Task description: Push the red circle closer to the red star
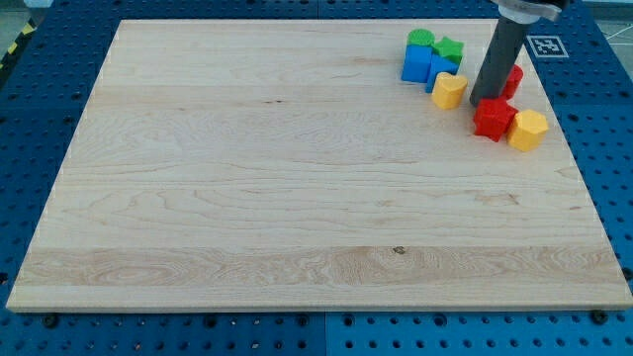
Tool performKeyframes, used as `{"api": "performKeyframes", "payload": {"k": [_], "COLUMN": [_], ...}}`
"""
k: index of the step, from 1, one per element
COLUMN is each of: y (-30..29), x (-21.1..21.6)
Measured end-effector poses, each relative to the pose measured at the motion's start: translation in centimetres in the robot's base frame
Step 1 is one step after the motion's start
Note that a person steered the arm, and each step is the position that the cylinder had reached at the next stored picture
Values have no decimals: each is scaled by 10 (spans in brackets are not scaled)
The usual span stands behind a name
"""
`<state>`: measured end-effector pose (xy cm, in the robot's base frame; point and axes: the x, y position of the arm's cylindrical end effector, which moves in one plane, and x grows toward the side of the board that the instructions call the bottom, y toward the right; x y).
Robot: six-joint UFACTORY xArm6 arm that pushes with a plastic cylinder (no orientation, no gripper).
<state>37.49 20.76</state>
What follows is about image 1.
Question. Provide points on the red circle block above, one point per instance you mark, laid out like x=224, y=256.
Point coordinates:
x=512, y=82

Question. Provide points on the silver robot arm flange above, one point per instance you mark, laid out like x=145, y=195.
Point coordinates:
x=526, y=12

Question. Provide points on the green circle block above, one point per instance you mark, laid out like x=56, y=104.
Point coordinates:
x=421, y=37

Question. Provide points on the green star block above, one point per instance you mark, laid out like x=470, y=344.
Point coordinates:
x=449, y=49

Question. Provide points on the red star block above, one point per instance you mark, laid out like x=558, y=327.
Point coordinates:
x=493, y=118

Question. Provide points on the light wooden board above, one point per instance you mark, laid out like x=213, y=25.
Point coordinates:
x=248, y=166

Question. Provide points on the blue cube block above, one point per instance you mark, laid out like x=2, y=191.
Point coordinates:
x=416, y=63

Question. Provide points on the yellow heart block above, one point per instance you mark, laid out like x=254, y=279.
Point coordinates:
x=448, y=90

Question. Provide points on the blue triangle block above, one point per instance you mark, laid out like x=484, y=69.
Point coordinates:
x=439, y=64

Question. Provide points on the yellow hexagon block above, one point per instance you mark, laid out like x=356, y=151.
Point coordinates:
x=527, y=130

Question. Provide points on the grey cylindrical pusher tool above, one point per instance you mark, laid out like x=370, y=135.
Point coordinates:
x=500, y=57

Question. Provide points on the white fiducial marker tag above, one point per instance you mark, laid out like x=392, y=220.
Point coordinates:
x=544, y=46

